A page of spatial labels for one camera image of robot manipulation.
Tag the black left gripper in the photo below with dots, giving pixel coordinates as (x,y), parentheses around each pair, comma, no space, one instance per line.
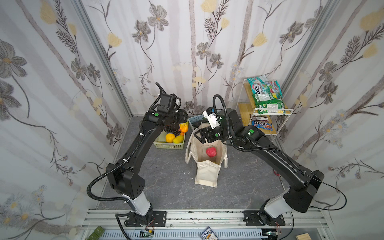
(176,120)

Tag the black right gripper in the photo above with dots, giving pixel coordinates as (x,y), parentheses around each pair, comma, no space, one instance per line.
(216,133)

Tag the pink dragon fruit toy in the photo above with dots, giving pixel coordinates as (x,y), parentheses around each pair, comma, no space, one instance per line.
(211,152)

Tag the cream floral tote bag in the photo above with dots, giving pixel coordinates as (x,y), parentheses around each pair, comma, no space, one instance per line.
(209,158)

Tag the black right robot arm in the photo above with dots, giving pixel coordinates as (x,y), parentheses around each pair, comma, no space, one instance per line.
(303,183)

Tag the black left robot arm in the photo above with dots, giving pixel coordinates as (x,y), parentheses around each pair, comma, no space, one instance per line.
(123,176)

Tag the green skittles candy bag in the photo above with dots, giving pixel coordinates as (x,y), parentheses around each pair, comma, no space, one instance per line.
(267,95)

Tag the blue plastic vegetable basket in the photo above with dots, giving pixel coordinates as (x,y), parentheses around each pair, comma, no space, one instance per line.
(196,121)

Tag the yellow mango toy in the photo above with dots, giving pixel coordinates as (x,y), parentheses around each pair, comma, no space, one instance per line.
(179,139)

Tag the orange fruit toy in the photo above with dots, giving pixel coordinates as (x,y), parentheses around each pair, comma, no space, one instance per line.
(169,137)

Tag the green plastic fruit basket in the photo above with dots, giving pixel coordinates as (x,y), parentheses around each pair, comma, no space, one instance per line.
(160,142)

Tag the blue m&m candy packet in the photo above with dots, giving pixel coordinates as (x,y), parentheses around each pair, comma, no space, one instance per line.
(262,123)

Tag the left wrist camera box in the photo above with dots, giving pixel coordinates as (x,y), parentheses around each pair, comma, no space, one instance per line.
(167,103)

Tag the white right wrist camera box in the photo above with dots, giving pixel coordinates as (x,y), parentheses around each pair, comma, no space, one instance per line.
(210,115)

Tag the white wire wooden shelf rack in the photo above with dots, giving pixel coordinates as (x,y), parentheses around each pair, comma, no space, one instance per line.
(248,111)

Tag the red handled scissors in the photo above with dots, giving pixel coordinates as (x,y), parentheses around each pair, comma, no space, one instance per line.
(279,177)

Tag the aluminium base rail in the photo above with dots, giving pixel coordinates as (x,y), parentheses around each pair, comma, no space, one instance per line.
(231,224)

